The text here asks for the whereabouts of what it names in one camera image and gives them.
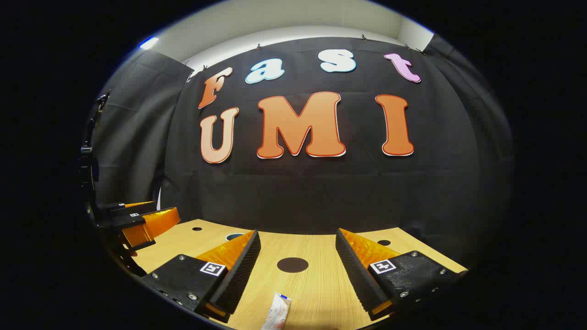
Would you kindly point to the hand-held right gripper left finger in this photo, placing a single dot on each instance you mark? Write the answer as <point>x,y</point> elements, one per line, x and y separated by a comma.
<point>240,275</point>

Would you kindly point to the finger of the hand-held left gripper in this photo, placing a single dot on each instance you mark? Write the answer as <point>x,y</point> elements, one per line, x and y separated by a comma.
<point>133,210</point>
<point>119,222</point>

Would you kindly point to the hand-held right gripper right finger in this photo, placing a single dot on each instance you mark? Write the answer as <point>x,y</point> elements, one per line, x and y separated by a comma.
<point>355,275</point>

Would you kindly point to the dark brown round coaster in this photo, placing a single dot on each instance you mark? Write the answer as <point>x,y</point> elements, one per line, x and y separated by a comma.
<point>292,265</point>

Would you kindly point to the white toothpaste tube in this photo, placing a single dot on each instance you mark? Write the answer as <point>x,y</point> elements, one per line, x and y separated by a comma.
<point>276,314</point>

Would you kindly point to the wooden desktop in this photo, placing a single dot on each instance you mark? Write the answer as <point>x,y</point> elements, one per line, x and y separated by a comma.
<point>312,293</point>

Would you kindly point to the dark side curtain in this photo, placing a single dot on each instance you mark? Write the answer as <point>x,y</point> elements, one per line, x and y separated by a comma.
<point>133,137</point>
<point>486,137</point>

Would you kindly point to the black backdrop cloth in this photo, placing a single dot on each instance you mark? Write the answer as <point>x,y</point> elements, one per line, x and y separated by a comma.
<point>321,192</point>

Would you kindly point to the ceiling light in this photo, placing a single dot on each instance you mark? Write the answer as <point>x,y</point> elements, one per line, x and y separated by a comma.
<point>149,43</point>

